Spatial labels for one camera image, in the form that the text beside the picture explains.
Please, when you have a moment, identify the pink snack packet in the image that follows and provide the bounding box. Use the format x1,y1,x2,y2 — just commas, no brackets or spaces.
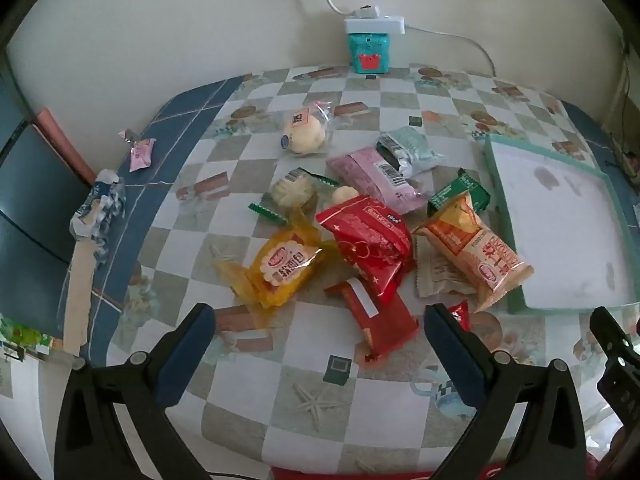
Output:
325,147,430,216

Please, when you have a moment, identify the orange and white snack packet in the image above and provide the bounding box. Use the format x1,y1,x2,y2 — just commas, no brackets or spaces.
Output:
412,191,535,313

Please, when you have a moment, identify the green patterned object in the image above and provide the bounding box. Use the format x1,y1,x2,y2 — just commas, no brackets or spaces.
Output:
0,312,53,361

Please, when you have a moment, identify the yellow pudding cup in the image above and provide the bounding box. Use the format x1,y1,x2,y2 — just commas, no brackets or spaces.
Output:
332,185,361,207

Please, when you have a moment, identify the round pastry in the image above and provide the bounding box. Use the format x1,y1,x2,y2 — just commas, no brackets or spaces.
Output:
248,167,338,226

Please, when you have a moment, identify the small pink candy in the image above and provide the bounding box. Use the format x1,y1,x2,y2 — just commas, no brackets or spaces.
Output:
118,130,157,173

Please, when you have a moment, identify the beige snack packet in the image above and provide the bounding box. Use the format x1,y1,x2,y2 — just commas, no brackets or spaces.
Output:
412,237,481,301

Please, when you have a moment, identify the long white power cable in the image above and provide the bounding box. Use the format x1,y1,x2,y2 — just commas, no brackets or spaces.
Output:
402,24,497,77

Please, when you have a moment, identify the yellow bread packet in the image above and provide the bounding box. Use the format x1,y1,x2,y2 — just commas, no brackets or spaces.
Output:
215,212,331,328

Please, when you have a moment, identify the dark blue panel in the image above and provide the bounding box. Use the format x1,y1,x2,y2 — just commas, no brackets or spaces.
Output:
0,80,97,341

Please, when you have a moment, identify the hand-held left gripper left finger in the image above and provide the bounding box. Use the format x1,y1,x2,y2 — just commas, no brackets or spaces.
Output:
54,304,216,480

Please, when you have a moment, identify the teal box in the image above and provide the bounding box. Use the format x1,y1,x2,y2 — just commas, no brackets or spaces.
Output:
347,32,392,75

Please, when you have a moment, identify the white power strip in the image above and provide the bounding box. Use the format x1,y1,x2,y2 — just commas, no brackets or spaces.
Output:
344,4,405,35

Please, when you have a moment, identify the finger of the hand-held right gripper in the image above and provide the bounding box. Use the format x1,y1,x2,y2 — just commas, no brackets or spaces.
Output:
589,305,640,363

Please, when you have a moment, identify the white tray with green rim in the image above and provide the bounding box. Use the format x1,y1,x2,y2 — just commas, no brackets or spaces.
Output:
482,132,640,316

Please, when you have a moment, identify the wooden plank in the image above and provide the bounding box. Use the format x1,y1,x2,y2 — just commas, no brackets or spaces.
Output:
62,237,97,357

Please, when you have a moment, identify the large red snack packet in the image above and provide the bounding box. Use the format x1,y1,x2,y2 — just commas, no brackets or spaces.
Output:
315,195,416,306

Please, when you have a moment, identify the round bun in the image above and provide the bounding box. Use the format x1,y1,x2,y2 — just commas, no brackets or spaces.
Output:
277,100,335,157

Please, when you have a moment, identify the pale teal snack packet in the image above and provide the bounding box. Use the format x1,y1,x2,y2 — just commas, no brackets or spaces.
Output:
376,126,446,178

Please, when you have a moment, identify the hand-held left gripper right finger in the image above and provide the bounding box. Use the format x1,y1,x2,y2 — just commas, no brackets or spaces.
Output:
425,302,586,480

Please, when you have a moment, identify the blue and white wrapper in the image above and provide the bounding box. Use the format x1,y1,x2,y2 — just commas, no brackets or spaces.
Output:
70,169,126,266

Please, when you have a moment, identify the green snack packet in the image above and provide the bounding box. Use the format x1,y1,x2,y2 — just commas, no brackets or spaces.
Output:
426,167,493,213

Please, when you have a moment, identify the dark red bar packet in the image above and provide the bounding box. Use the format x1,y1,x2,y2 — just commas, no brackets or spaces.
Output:
324,277,421,361

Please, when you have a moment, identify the small red candy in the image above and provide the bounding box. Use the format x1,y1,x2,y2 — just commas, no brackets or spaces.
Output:
446,300,472,333

